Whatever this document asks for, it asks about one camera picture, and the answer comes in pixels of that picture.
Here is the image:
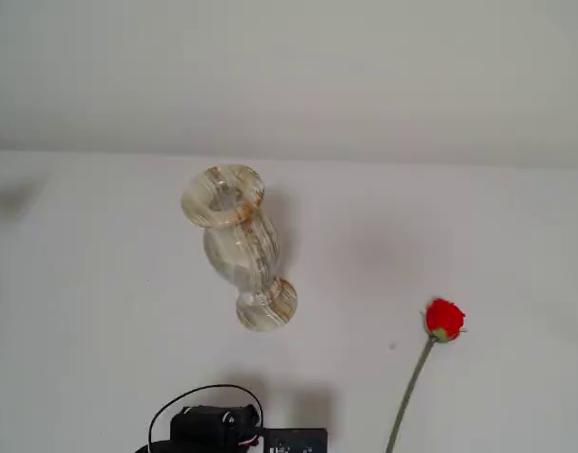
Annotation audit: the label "red rose with green stem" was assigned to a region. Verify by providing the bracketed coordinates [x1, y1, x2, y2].
[384, 296, 468, 453]

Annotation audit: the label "striped onyx stone vase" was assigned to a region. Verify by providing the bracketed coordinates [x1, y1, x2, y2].
[179, 162, 298, 333]

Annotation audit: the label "thick black cable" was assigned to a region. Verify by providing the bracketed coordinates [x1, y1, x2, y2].
[147, 383, 263, 453]

